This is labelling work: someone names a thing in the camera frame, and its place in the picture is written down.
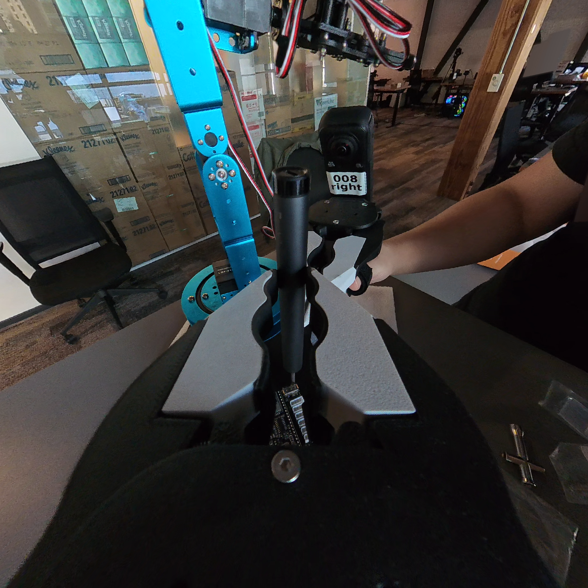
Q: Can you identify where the black circuit board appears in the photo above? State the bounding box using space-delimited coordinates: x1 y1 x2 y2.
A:
269 383 311 446

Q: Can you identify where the person's black shirt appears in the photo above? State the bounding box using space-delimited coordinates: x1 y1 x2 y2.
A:
452 119 588 373

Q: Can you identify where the metal cross socket wrench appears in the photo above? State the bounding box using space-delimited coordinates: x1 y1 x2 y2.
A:
501 424 546 487

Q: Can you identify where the wooden pillar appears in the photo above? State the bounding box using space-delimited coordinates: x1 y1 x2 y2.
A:
436 0 554 201

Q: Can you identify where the large clear zip bag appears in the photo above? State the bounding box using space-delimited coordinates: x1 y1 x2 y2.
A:
505 478 579 579

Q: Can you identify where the servo cable bundle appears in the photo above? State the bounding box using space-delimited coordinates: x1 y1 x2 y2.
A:
204 0 414 239

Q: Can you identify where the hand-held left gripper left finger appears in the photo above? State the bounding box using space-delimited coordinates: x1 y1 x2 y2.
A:
162 272 277 444

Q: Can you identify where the grey desk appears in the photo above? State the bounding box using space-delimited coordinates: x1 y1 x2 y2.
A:
0 276 588 588

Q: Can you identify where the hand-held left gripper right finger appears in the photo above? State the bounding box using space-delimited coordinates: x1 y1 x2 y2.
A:
301 270 418 432

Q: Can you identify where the person's right forearm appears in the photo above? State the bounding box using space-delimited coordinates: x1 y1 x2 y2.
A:
397 172 584 278

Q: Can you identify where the computer with coloured lights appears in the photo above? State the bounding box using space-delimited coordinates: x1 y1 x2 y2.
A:
443 92 469 119

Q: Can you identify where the person's right hand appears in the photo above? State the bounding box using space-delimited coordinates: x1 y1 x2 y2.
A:
347 239 407 297

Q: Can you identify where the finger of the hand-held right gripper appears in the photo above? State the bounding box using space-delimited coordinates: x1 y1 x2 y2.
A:
317 235 369 293
306 231 328 269

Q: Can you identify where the orange white cardboard box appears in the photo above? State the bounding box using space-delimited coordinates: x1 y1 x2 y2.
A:
478 250 522 269

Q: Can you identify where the black office chair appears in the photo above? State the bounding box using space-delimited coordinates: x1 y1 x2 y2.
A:
285 146 322 214
0 156 168 345

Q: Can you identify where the black electric screwdriver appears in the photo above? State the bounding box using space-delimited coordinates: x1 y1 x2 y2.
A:
270 166 311 382

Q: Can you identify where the small clear plastic bag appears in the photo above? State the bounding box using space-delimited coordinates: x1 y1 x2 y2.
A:
549 441 588 506
537 380 588 442

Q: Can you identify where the white foam sheet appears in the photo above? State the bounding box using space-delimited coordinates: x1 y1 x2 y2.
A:
172 285 398 345

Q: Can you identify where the light grey table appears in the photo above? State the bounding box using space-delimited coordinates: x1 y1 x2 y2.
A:
390 262 501 306

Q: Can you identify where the stack of cardboard boxes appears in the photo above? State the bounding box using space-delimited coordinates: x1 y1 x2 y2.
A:
0 0 322 267

